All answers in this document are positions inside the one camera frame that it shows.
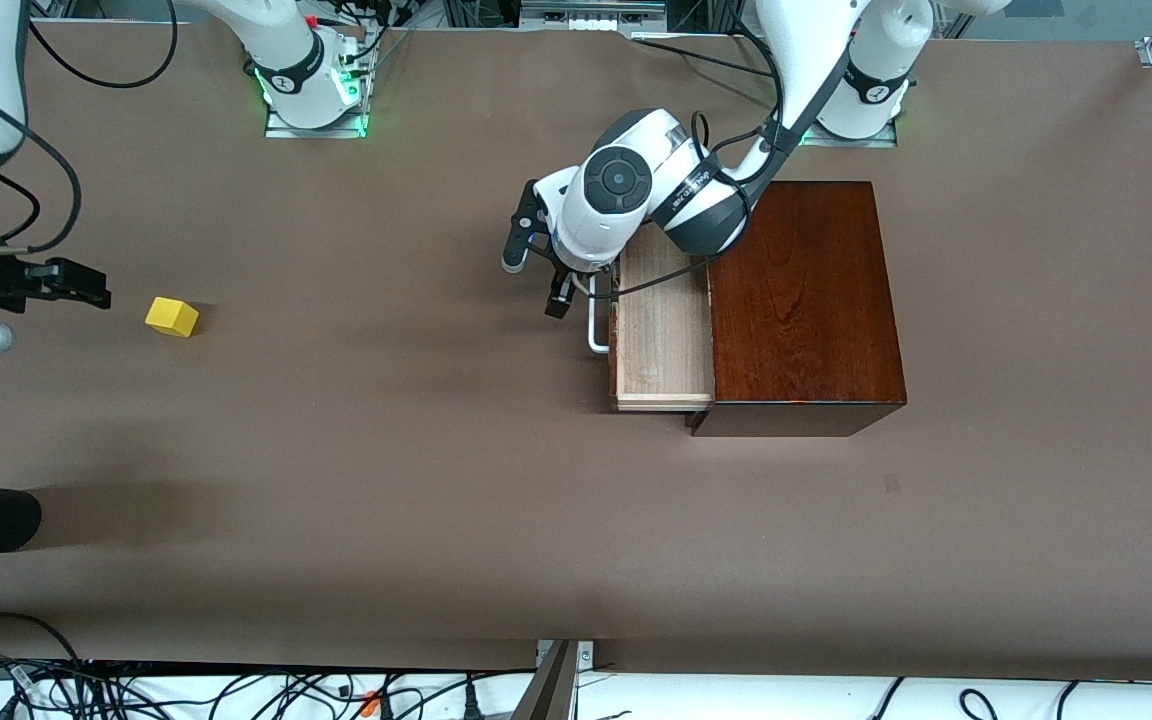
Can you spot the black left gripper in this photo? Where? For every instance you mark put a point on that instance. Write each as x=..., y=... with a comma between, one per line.
x=563, y=286

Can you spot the yellow block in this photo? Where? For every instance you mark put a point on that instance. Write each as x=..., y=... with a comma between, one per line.
x=172, y=317

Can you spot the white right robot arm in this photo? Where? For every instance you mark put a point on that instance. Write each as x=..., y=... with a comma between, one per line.
x=291, y=50

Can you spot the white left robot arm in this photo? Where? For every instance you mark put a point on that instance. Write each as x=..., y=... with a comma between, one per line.
x=616, y=185

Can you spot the dark brown wooden cabinet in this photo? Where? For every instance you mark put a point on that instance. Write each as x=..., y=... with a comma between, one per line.
x=806, y=300

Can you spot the white power strip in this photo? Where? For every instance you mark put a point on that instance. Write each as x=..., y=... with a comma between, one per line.
x=591, y=22

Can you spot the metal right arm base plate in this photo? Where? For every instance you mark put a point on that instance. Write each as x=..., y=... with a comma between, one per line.
x=316, y=132

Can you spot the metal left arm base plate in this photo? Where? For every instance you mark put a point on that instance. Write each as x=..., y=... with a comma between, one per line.
x=886, y=143

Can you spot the dark camera mount post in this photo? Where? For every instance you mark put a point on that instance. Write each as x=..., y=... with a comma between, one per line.
x=548, y=690

